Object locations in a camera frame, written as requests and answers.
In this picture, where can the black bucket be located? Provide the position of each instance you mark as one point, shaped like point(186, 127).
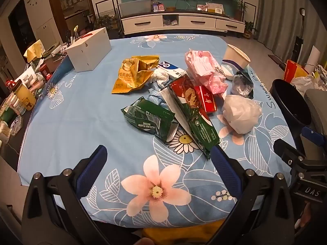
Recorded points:
point(288, 99)

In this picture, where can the red and green biscuit wrapper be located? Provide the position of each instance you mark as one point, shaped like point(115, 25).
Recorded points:
point(201, 130)

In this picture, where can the white roll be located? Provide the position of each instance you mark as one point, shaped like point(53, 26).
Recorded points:
point(313, 56)

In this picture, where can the red and yellow shopping bag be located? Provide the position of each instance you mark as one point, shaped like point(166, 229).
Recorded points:
point(293, 71)

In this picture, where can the white and blue medicine box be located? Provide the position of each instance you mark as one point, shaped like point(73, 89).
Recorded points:
point(171, 69)

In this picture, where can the white television cabinet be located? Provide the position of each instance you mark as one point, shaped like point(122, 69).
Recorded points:
point(143, 23)

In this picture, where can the blue floral tablecloth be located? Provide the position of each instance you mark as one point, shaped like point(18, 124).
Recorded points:
point(76, 107)

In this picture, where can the light blue cloth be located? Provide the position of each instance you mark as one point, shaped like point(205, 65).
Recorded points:
point(155, 97)

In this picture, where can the yellow cushion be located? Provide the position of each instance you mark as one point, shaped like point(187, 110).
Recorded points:
point(178, 234)

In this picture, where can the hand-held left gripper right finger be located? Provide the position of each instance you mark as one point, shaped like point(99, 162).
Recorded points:
point(226, 169)

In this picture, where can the dark door mat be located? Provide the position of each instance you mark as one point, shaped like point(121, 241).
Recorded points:
point(276, 60)

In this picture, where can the small potted plant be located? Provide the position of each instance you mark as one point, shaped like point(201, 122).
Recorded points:
point(249, 29)

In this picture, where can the green wafer wrapper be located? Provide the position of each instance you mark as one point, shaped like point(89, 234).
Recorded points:
point(145, 117)

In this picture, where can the upright floor washer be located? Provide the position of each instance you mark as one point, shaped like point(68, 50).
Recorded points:
point(297, 46)

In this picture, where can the yellow canister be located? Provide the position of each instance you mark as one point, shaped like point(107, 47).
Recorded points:
point(24, 97)

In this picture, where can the yellow cloth on clutter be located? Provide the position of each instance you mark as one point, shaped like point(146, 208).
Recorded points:
point(34, 49)

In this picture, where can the red container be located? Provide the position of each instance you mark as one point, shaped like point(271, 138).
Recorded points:
point(45, 72)

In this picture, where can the grey curtain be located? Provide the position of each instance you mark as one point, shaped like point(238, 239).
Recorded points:
point(281, 10)

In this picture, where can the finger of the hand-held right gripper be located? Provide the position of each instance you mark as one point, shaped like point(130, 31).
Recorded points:
point(288, 151)
point(314, 135)

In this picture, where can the grey storage box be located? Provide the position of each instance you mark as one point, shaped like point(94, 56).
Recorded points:
point(135, 7)

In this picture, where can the yellow chips bag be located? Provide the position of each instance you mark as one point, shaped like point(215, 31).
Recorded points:
point(127, 79)

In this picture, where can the clear plastic wrapper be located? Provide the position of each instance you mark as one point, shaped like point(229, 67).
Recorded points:
point(241, 84)

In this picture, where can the red pack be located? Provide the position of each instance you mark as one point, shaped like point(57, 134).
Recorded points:
point(207, 99)

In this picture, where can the person's right hand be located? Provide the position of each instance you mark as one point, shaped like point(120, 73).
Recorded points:
point(305, 214)

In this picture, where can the picture frames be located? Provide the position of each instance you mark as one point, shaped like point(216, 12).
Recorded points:
point(212, 7)

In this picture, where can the large white plastic bag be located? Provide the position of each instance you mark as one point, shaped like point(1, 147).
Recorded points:
point(304, 83)

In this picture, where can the potted plants by doorway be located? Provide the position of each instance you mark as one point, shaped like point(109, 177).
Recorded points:
point(107, 24)

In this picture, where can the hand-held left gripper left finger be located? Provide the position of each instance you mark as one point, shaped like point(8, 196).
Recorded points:
point(92, 169)

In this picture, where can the tall potted plant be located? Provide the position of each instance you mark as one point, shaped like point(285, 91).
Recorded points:
point(240, 9)

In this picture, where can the pink plastic packet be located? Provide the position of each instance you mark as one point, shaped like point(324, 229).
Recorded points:
point(204, 66)

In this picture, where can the white tissue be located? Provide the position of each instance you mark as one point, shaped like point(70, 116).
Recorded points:
point(159, 77)

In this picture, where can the white paper cup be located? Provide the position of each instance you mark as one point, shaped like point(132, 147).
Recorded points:
point(235, 56)

